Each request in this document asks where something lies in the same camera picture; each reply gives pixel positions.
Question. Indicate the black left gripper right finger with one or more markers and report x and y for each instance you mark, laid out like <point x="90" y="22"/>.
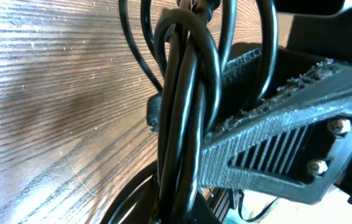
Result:
<point x="202" y="213"/>

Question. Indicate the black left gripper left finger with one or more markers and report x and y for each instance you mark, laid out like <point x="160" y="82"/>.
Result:
<point x="145" y="207"/>

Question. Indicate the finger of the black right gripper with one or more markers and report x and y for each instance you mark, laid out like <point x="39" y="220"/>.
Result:
<point x="244" y="84"/>
<point x="294" y="146"/>

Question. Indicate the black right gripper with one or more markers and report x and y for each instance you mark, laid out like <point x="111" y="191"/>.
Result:
<point x="322" y="27"/>

